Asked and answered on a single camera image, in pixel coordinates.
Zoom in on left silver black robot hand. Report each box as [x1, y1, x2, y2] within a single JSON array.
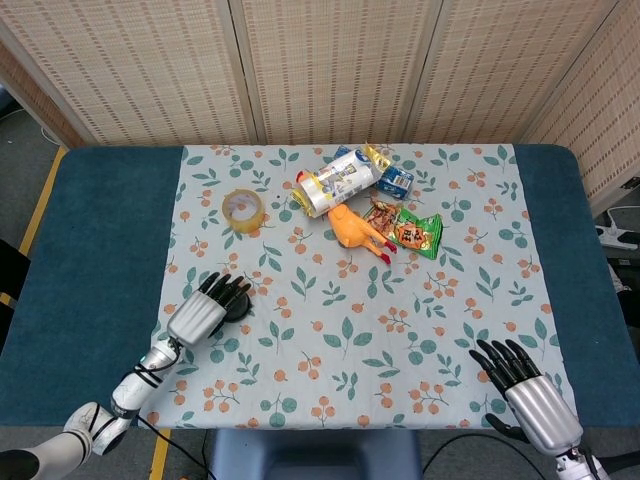
[[166, 272, 254, 347]]

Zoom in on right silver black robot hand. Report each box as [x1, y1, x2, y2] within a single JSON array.
[[468, 338, 584, 455]]

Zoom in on black dome-shaped cap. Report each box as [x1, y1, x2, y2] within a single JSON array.
[[222, 292, 254, 324]]

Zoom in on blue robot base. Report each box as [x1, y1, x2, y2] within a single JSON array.
[[207, 428, 424, 480]]

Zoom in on yellow packing tape roll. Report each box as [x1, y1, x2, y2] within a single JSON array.
[[221, 188, 266, 234]]

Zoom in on teal felt table cover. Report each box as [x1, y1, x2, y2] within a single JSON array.
[[0, 144, 621, 431]]

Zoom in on floral print tablecloth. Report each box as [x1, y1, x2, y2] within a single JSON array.
[[137, 143, 579, 431]]

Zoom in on orange rubber chicken toy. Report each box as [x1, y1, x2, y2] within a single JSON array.
[[327, 203, 401, 267]]

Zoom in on white yellow snack bag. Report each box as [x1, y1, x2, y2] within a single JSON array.
[[291, 143, 392, 218]]

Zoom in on green snack bag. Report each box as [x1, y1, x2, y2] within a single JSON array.
[[389, 207, 444, 261]]

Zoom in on blue small carton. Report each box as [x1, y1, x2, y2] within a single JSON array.
[[374, 163, 416, 200]]

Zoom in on bamboo folding screen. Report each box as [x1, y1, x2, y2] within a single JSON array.
[[0, 0, 640, 216]]

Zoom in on black floor cable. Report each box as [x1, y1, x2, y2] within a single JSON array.
[[422, 432, 551, 480], [137, 414, 216, 480]]

